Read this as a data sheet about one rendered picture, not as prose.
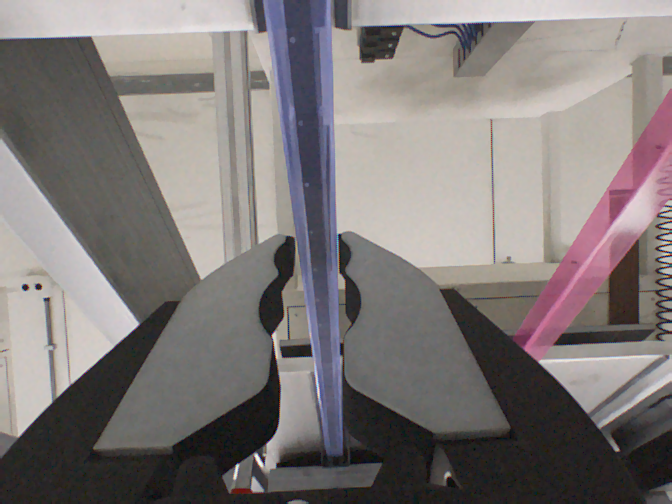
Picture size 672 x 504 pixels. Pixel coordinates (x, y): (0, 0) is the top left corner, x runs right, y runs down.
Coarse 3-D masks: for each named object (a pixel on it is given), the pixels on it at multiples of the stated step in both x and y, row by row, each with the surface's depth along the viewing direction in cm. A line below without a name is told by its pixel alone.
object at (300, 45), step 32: (288, 0) 7; (320, 0) 7; (288, 32) 7; (320, 32) 7; (288, 64) 8; (320, 64) 8; (288, 96) 8; (320, 96) 8; (288, 128) 9; (320, 128) 9; (288, 160) 10; (320, 160) 10; (320, 192) 10; (320, 224) 11; (320, 256) 12; (320, 288) 14; (320, 320) 15; (320, 352) 17; (320, 384) 20
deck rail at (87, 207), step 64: (0, 64) 9; (64, 64) 11; (0, 128) 9; (64, 128) 11; (128, 128) 15; (0, 192) 10; (64, 192) 11; (128, 192) 15; (64, 256) 12; (128, 256) 14; (128, 320) 15
